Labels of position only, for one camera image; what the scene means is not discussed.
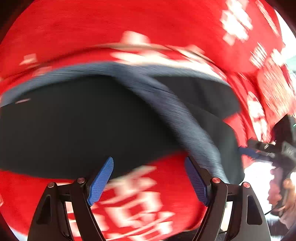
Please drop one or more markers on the black pants with grey waistband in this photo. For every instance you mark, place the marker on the black pants with grey waistband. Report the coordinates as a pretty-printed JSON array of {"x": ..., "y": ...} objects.
[{"x": 62, "y": 124}]

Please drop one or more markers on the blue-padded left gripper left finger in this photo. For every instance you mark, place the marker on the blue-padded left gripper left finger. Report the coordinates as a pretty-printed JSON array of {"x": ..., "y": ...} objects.
[{"x": 50, "y": 220}]

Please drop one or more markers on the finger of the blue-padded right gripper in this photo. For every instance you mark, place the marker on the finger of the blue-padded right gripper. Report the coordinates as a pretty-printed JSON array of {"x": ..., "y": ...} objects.
[
  {"x": 261, "y": 146},
  {"x": 257, "y": 155}
]

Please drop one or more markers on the red blanket with white characters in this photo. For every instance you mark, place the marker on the red blanket with white characters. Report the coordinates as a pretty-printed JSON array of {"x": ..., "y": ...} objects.
[{"x": 239, "y": 42}]

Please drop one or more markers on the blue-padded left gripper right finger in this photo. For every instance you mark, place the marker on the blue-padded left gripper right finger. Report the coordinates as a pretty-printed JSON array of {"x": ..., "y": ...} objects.
[{"x": 247, "y": 221}]

